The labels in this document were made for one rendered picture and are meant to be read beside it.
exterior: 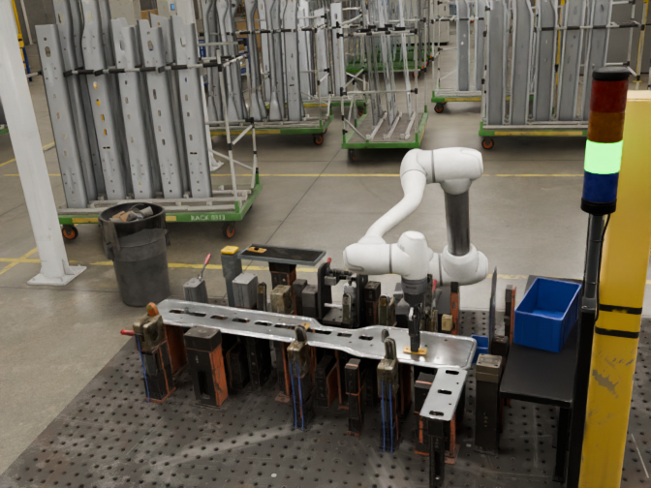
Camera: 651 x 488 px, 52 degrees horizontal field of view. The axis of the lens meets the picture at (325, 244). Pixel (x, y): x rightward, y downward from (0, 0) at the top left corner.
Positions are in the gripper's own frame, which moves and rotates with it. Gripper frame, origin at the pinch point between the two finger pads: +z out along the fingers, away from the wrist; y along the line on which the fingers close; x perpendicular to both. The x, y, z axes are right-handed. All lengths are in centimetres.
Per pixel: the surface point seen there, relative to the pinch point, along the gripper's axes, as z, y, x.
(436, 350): 4.5, -2.5, 7.1
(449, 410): 4.5, 30.8, 18.5
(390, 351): -2.0, 12.6, -5.3
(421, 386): 6.5, 18.0, 6.8
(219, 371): 18, 12, -76
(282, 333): 4, 0, -53
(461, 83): 64, -954, -162
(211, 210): 77, -311, -277
